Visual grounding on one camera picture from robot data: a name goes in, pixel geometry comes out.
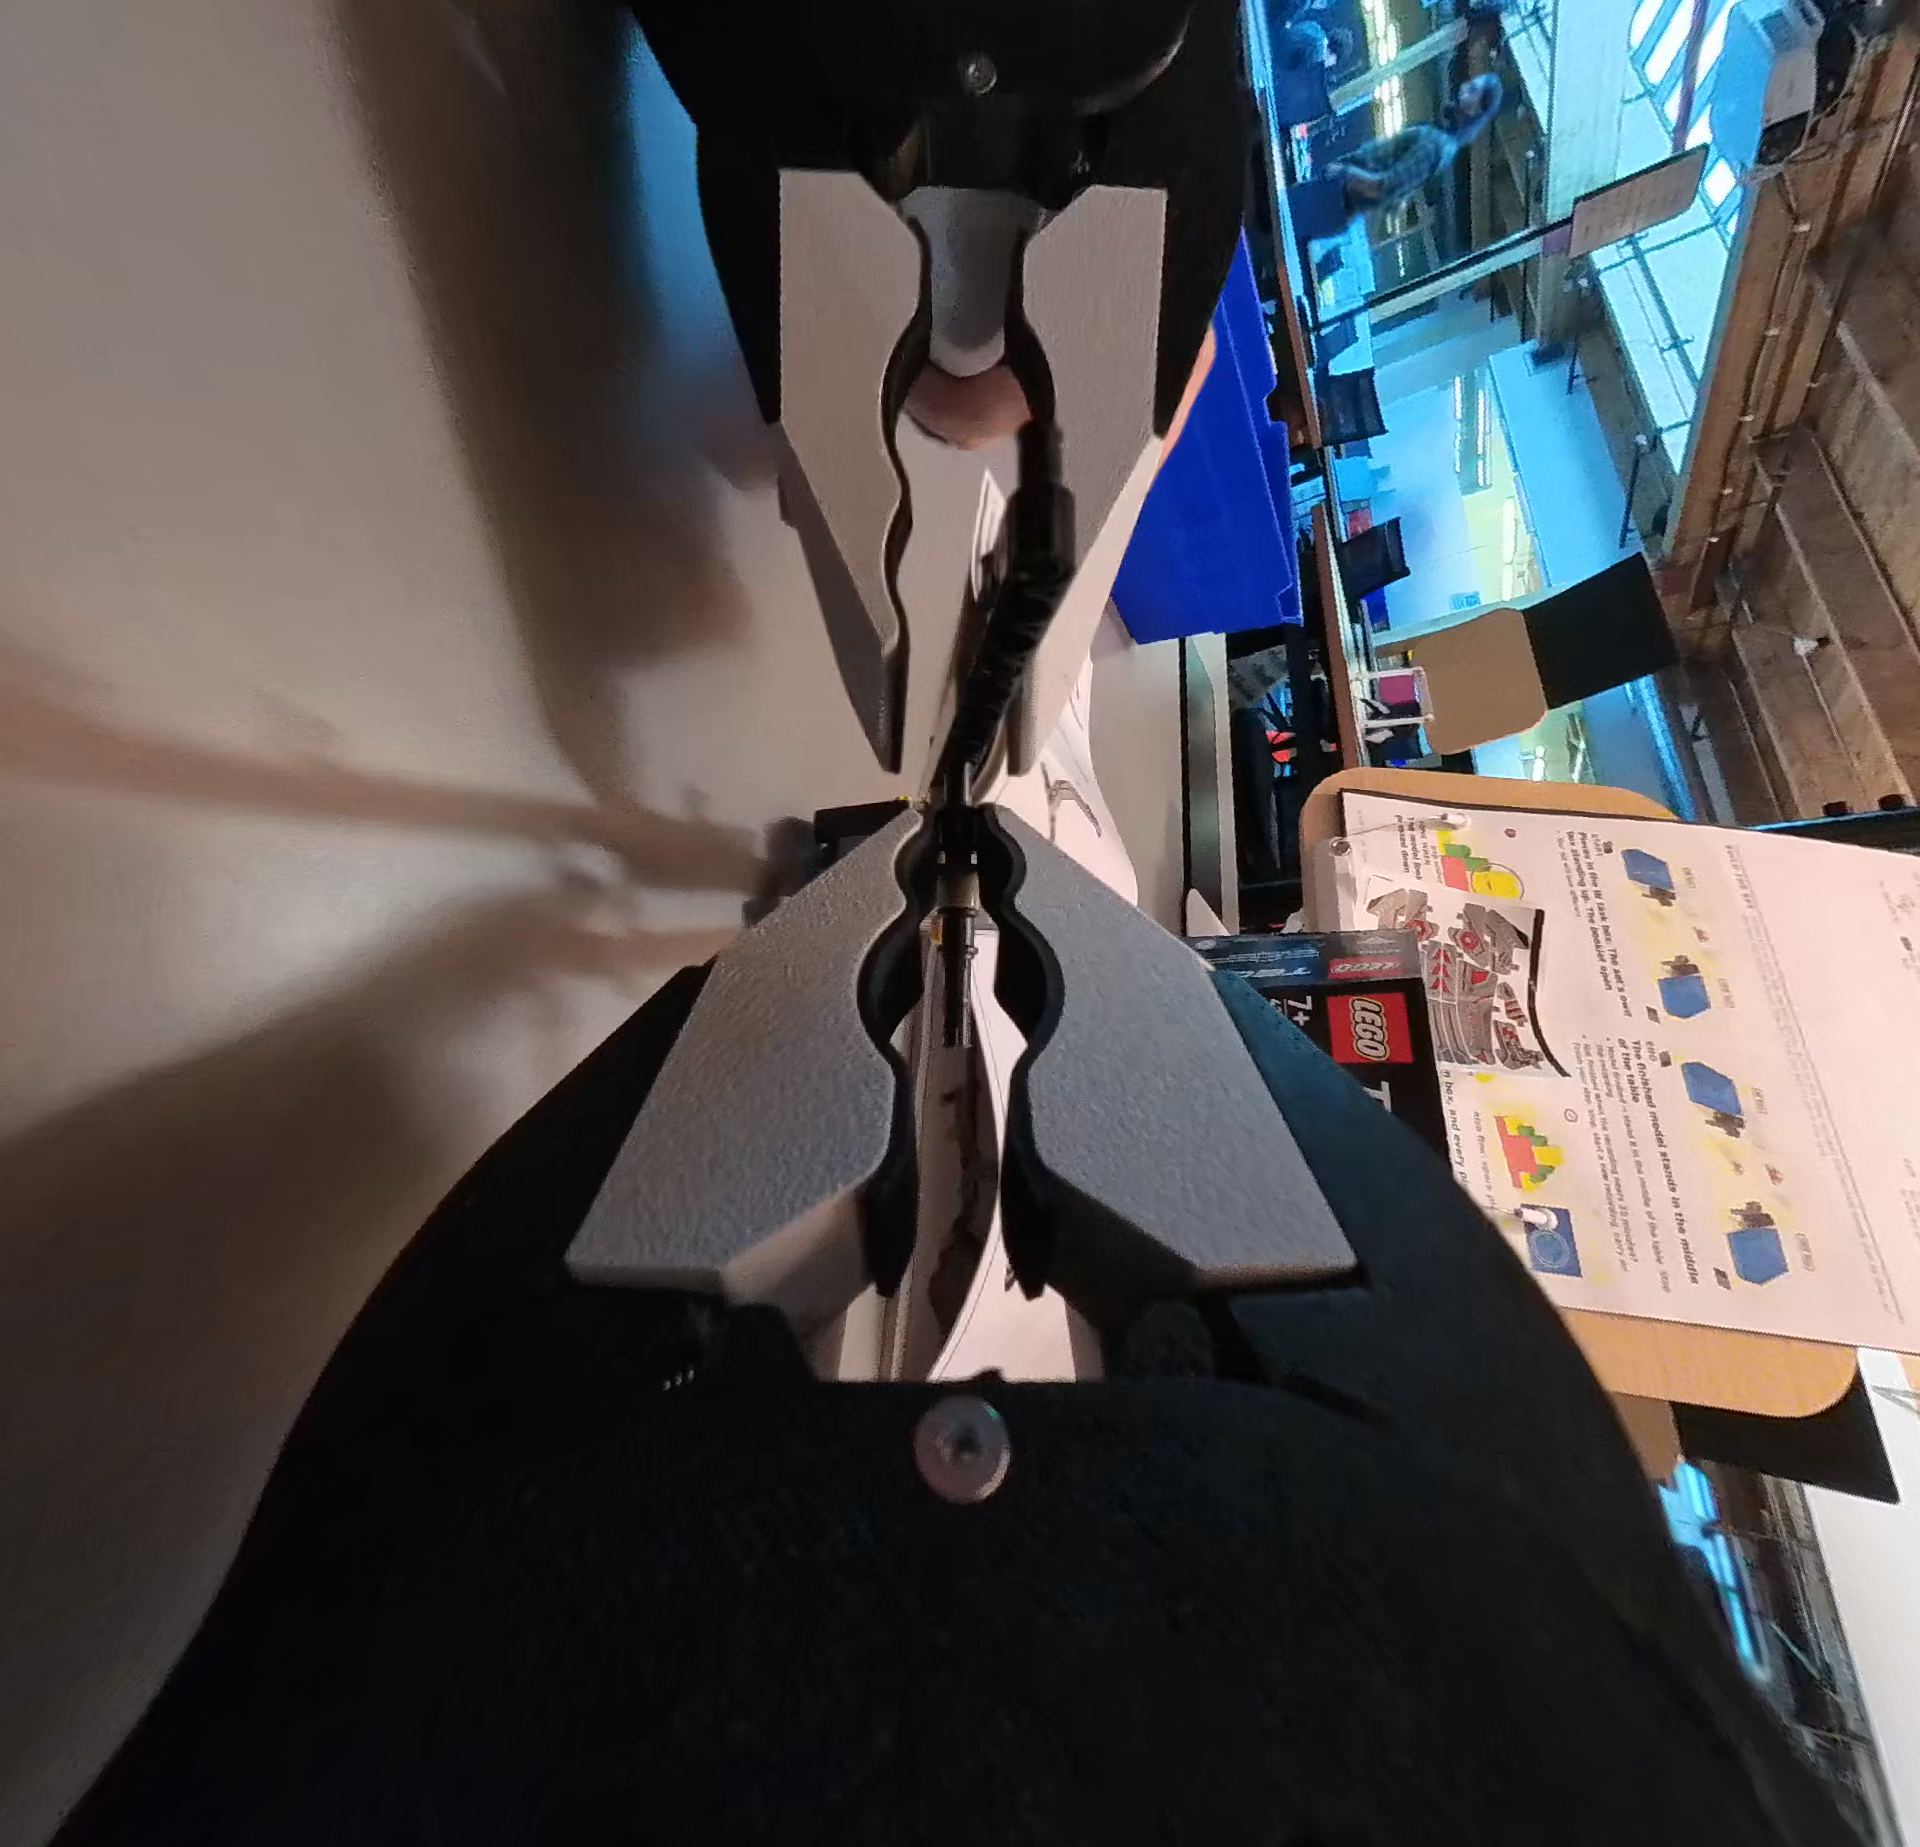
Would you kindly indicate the person's left hand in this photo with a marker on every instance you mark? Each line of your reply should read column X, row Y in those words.
column 966, row 407

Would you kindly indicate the white instruction booklet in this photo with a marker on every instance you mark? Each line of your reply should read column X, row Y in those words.
column 1080, row 828

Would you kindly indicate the black panel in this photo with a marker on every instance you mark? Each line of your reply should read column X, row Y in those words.
column 1606, row 633

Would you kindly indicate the instruction sheet on board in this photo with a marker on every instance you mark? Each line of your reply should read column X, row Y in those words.
column 1696, row 1374

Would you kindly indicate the black toy brick beam assembly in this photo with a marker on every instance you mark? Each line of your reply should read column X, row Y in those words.
column 1021, row 588

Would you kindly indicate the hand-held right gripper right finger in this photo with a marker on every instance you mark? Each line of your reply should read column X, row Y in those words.
column 1185, row 1128

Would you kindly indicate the printed instruction sheet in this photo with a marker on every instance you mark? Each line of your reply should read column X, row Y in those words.
column 1726, row 1052

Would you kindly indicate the dark toy brick set box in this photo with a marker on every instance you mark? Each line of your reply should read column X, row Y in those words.
column 1371, row 1029

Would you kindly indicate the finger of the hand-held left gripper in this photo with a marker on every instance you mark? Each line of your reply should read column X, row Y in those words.
column 832, row 348
column 1111, row 348

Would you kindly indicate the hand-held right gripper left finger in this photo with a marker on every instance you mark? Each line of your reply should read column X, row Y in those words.
column 751, row 1097

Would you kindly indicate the hanging sign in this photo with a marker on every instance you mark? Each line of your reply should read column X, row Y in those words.
column 1641, row 199

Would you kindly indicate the blue bin with white label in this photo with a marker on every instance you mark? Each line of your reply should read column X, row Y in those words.
column 1215, row 528

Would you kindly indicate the black board stand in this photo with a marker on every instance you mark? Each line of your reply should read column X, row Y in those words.
column 1800, row 1448

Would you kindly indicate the tan rounded board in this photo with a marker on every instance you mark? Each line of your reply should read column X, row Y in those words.
column 1470, row 677

